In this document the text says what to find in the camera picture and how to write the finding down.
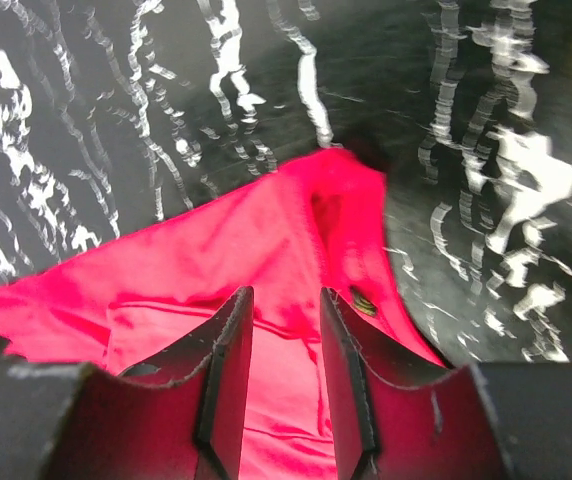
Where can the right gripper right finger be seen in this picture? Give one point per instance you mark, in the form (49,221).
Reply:
(396,415)

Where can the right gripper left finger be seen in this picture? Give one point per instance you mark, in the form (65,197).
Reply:
(179,414)

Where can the red polo shirt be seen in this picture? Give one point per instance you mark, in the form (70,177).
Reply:
(317,222)

